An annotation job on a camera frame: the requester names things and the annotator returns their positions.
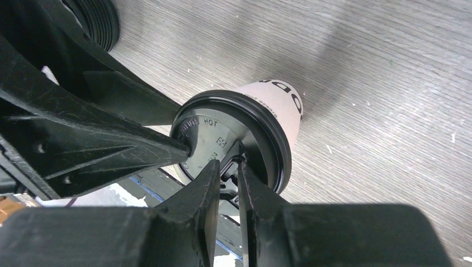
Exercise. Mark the white paper coffee cup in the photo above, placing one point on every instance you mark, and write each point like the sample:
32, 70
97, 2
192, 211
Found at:
282, 100

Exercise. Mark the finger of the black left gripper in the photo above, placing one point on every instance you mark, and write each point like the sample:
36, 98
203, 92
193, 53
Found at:
87, 71
55, 145

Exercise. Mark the stack of black cup lids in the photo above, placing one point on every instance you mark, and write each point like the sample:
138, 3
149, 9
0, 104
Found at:
99, 19

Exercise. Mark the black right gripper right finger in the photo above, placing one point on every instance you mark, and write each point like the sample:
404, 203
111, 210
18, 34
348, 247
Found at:
277, 233

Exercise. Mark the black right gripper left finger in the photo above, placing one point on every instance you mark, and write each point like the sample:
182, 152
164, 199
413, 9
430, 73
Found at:
85, 236

